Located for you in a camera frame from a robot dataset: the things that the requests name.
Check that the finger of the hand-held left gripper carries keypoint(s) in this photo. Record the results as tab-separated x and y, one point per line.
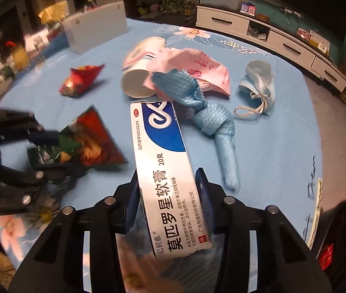
54	175
43	137

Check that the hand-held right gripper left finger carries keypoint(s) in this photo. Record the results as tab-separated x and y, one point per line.
131	219

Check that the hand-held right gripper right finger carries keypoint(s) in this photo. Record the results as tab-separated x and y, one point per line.
205	195

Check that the white blue medicine box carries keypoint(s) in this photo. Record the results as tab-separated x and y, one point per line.
167	174

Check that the red green snack packet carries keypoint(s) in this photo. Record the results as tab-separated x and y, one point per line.
99	146

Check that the small red packet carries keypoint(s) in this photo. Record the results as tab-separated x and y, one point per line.
80	79

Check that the blue textured cloth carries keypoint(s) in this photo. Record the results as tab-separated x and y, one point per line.
215	119

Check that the white paper cup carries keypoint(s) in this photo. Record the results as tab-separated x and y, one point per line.
139	73

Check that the blue face mask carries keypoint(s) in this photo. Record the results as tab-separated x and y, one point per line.
261	82

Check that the pink packet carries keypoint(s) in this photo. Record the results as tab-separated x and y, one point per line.
197	64

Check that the black bucket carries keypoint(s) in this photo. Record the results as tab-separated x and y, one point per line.
344	235

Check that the blue floral tablecloth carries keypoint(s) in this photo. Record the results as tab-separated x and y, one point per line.
267	146

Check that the white cardboard box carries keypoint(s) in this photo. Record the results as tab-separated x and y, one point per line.
96	27

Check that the yellow bag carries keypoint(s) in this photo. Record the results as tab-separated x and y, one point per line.
52	12

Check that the white television cabinet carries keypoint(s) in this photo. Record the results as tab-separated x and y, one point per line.
283	42

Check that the bushy potted plant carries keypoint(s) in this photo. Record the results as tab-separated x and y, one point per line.
174	4

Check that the small pink box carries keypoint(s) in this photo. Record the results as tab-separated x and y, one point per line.
303	34

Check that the white flat box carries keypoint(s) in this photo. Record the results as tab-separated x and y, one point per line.
319	42

